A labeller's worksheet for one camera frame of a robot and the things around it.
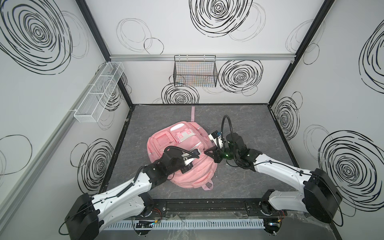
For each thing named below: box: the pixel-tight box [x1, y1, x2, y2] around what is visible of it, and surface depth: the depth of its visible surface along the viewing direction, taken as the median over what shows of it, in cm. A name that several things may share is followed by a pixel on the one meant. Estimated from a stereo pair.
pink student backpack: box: [147, 106, 218, 191], surface depth 84 cm
